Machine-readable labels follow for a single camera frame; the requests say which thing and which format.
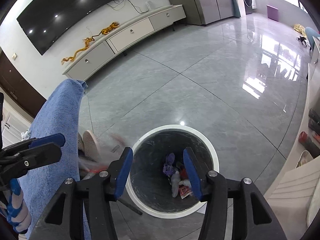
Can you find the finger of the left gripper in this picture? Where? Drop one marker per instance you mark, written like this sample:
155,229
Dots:
57,139
22,161

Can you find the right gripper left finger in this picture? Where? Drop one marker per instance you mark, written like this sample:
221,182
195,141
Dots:
63,217

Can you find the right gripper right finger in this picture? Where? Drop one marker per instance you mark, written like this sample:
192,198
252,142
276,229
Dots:
253,218

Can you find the red white snack wrapper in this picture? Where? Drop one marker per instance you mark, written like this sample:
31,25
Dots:
180,187

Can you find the purple wrapper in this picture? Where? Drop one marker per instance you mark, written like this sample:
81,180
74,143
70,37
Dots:
168,168

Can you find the clear plastic wrapper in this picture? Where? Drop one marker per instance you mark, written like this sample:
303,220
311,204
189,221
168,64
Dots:
108,153

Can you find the white round trash bin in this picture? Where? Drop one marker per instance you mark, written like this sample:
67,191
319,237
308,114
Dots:
158,182

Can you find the left gloved hand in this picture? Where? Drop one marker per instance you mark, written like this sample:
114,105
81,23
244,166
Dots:
14,208

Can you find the beige slipper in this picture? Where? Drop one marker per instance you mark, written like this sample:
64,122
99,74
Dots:
88,146

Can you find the white TV cabinet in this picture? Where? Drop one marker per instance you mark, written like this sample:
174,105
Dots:
107,47

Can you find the brown entrance door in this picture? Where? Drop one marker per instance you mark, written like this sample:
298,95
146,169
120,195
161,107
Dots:
16,86

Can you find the golden dragon figurine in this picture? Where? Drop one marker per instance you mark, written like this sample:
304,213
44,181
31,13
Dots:
87,42

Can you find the golden tiger figurine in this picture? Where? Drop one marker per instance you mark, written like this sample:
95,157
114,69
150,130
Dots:
105,31

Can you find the white power strip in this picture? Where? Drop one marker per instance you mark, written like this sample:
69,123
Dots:
148,6

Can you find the yellow cloth on floor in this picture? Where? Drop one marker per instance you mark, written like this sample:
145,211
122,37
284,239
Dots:
300,29

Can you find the purple stool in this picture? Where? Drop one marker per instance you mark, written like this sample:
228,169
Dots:
272,12

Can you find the white wall cupboards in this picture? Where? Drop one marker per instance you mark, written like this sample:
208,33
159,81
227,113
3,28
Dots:
12,126

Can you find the black wall television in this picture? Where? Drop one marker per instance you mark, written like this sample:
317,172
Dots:
45,21

